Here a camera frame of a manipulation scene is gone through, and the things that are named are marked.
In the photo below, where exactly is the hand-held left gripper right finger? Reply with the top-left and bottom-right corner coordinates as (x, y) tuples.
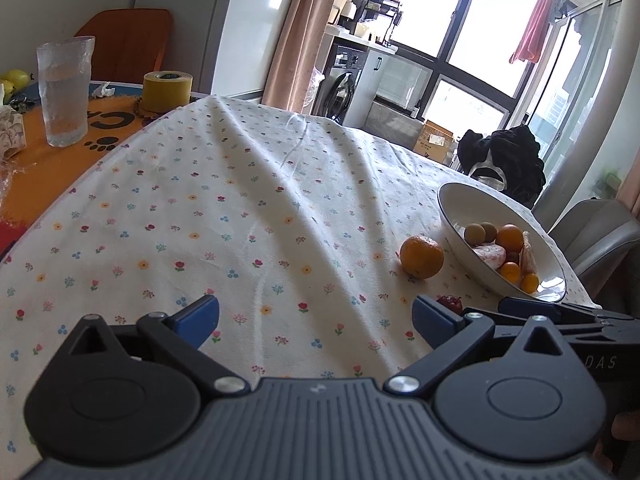
(384, 295), (581, 395)

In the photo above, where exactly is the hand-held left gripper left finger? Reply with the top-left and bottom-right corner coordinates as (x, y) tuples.
(65, 295), (251, 395)

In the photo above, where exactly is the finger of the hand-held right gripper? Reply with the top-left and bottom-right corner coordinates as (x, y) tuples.
(499, 297), (640, 326)

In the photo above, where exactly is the small red apple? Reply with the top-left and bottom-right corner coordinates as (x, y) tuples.
(436, 294), (464, 317)

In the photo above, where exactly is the peeled mandarin orange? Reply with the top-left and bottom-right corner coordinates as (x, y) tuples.
(518, 230), (542, 276)

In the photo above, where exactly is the whole mandarin orange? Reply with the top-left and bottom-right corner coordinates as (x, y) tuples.
(399, 235), (445, 280)
(496, 224), (525, 253)

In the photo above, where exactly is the white bowl with dark rim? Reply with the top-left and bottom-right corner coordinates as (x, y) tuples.
(437, 182), (568, 304)

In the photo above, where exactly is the person's right hand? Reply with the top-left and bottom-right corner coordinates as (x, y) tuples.
(612, 410), (640, 441)

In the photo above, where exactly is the grey padded chair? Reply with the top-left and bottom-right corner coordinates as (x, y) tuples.
(549, 198), (640, 282)

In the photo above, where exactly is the floral white tablecloth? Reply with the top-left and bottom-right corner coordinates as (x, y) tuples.
(0, 95), (604, 467)

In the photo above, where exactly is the black clothing pile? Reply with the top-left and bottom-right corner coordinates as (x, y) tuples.
(457, 124), (547, 207)

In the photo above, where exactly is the cardboard box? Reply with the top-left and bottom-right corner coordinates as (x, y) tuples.
(412, 119), (456, 164)

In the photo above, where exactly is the orange paw print mat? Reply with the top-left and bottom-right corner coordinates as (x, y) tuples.
(0, 80), (193, 261)

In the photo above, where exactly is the yellow tape roll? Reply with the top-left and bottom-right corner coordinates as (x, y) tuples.
(142, 70), (194, 114)

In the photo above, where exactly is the white cabinet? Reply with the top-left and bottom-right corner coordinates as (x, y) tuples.
(344, 44), (399, 131)

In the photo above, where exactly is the silver washing machine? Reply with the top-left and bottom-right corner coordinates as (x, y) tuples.
(311, 44), (364, 129)

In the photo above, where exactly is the clear plastic bag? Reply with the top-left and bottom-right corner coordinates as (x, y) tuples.
(306, 64), (329, 107)

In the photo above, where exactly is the frosted glass cup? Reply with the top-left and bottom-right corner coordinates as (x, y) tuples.
(36, 35), (96, 149)

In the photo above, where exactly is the printed tissue box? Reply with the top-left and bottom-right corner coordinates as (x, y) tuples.
(0, 104), (26, 159)

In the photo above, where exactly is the pink hanging towel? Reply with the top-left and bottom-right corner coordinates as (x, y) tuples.
(508, 0), (562, 65)

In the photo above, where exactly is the orange chair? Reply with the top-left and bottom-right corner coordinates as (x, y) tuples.
(74, 7), (174, 86)

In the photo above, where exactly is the large window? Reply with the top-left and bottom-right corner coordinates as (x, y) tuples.
(385, 0), (543, 133)

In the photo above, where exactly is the white refrigerator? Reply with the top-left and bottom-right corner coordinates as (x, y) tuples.
(134, 0), (307, 106)

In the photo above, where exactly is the yellow green pear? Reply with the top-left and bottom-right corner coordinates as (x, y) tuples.
(0, 68), (32, 95)

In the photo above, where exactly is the beige curtain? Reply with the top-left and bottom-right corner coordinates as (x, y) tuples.
(261, 0), (347, 114)

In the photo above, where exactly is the brown bead bracelet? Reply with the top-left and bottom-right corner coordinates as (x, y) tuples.
(132, 97), (157, 122)

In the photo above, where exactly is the black wire rack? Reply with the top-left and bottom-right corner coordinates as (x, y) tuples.
(361, 0), (404, 47)

